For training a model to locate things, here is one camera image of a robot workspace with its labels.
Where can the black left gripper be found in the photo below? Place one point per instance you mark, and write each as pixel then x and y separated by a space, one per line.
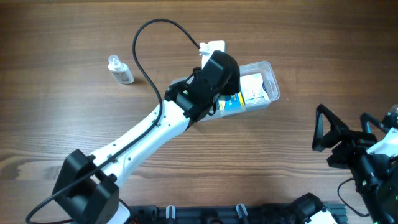
pixel 234 83

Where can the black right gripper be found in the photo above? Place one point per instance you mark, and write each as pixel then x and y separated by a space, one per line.
pixel 354 142

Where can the blue yellow VapoDrops box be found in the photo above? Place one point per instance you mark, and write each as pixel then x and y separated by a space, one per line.
pixel 230 102

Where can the white blue medicine box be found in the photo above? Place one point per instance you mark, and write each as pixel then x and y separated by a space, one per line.
pixel 253 89

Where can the clear plastic container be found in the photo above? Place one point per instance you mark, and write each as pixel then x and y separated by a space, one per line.
pixel 271 87

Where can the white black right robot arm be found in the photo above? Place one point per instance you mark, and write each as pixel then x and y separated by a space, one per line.
pixel 370 155

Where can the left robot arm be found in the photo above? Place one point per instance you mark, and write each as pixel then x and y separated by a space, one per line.
pixel 88 185

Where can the white lotion bottle clear cap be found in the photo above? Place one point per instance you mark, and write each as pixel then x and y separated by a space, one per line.
pixel 120 70

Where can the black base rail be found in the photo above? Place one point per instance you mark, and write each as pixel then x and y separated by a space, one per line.
pixel 266 213

